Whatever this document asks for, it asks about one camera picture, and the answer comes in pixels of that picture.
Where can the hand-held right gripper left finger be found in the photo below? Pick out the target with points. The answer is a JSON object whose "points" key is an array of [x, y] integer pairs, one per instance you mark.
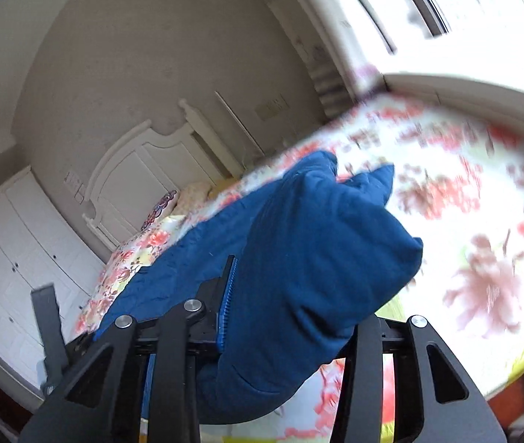
{"points": [[226, 309]]}

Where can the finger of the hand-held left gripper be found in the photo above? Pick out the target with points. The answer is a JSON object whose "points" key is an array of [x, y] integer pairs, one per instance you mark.
{"points": [[48, 327]]}

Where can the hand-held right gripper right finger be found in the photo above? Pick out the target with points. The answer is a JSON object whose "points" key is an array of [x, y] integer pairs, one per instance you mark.
{"points": [[368, 369]]}

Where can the blue down jacket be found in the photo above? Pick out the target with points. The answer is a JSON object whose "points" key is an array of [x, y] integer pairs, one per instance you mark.
{"points": [[312, 258]]}

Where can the white wardrobe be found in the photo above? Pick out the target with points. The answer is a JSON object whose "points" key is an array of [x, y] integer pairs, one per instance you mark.
{"points": [[12, 258]]}

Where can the cream patterned pillow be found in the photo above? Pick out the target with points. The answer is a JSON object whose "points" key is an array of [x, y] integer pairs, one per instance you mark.
{"points": [[192, 196]]}

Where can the colourful floral pillow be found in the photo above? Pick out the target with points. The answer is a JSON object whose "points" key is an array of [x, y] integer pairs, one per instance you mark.
{"points": [[158, 210]]}

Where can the white headboard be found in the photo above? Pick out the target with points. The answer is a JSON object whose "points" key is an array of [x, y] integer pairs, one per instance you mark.
{"points": [[151, 170]]}

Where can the floral bed sheet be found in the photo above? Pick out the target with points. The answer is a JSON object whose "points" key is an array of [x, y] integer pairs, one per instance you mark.
{"points": [[474, 221]]}

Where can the thin metal rod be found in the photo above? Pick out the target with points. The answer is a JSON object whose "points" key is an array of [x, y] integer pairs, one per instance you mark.
{"points": [[239, 123]]}

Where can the striped grey cloth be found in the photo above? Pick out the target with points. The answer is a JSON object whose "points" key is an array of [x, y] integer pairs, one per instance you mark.
{"points": [[331, 92]]}

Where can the beige window ledge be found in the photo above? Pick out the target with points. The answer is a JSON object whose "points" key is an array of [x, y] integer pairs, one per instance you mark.
{"points": [[474, 83]]}

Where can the white wall switch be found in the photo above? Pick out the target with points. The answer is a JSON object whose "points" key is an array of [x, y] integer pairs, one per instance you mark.
{"points": [[75, 187]]}

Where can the beige wall socket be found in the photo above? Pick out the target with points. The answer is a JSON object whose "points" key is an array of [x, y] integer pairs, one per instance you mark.
{"points": [[272, 107]]}

